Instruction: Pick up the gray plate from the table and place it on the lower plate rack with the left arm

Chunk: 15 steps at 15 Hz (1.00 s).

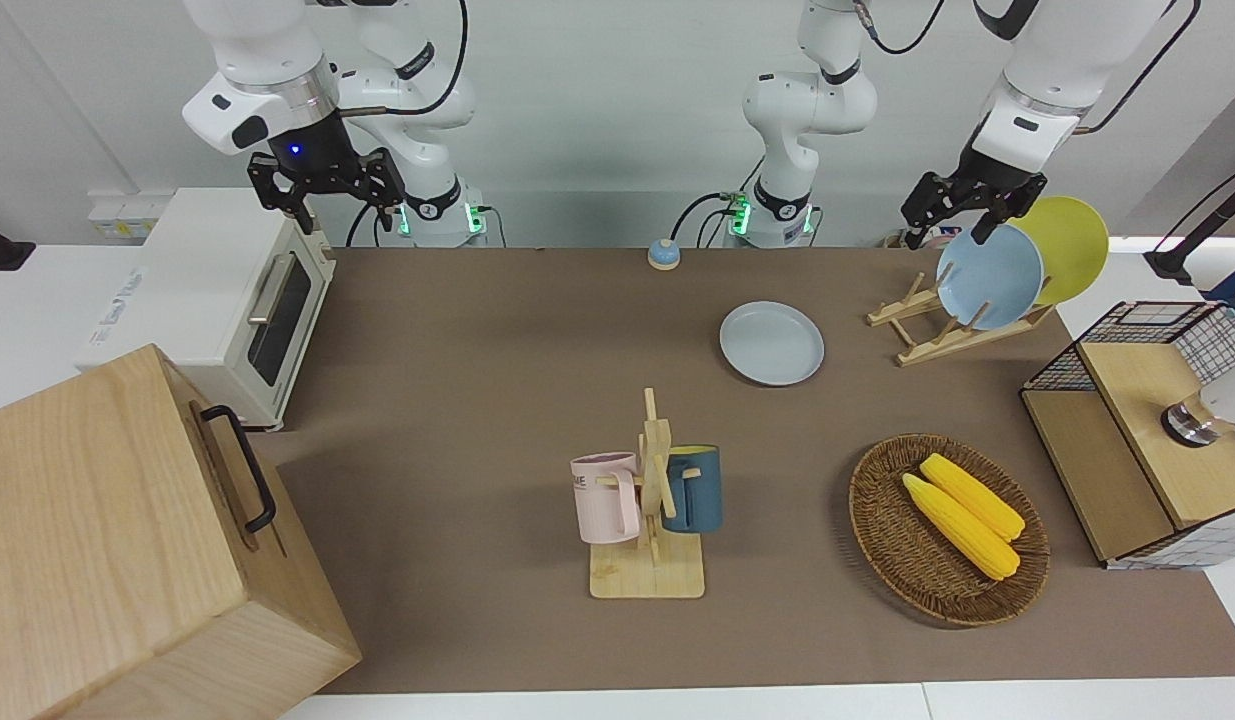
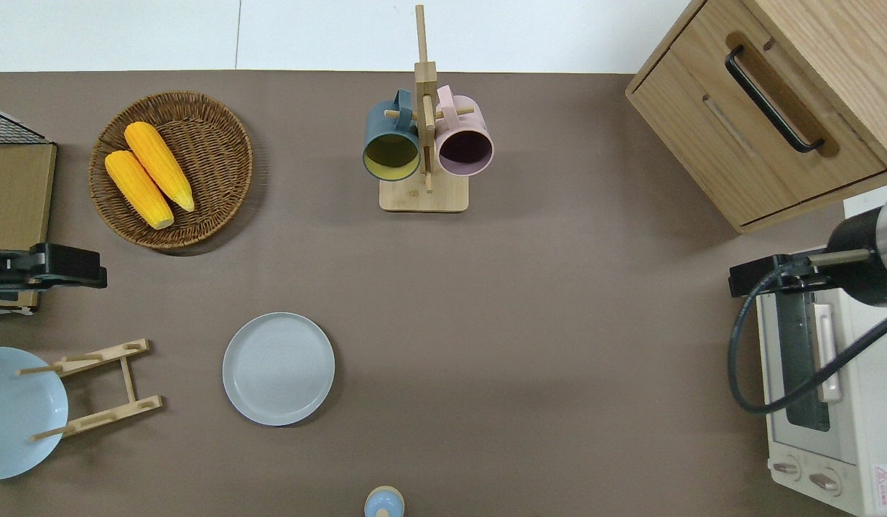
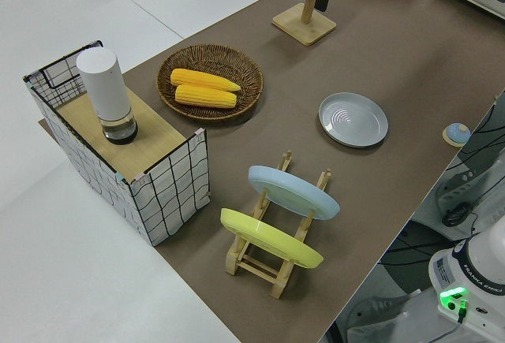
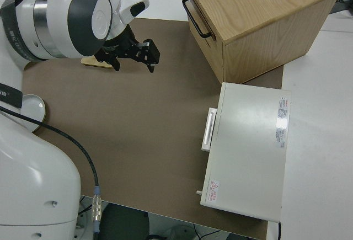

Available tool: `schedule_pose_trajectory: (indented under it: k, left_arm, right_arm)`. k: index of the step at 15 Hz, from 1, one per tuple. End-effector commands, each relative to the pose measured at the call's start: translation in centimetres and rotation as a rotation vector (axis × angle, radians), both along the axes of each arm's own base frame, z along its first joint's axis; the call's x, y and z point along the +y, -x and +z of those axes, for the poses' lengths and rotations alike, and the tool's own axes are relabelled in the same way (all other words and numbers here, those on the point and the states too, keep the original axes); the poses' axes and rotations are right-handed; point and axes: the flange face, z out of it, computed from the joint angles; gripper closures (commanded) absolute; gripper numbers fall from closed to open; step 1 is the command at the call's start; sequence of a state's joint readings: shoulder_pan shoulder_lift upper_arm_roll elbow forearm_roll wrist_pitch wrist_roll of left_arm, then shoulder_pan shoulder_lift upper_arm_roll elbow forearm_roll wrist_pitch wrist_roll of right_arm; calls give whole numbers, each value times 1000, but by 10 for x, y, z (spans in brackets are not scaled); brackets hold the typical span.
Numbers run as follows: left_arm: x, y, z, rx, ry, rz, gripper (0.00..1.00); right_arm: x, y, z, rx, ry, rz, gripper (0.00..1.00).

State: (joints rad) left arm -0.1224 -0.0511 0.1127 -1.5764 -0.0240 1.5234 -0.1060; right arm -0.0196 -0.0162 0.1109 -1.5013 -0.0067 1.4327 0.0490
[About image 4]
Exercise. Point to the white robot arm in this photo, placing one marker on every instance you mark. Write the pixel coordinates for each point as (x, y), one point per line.
(91, 16)

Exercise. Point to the white toaster oven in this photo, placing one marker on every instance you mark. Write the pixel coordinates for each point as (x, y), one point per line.
(248, 146)

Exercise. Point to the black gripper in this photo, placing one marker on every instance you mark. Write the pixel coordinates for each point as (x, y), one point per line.
(124, 47)

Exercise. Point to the brown table mat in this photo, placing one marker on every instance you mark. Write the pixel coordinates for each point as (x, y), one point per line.
(138, 127)

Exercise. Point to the blue service bell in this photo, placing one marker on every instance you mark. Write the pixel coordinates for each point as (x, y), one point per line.
(33, 107)

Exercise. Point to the wooden mug rack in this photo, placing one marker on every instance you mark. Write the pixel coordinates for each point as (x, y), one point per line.
(89, 62)

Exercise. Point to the light wooden drawer box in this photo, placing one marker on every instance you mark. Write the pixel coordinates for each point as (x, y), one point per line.
(262, 2)

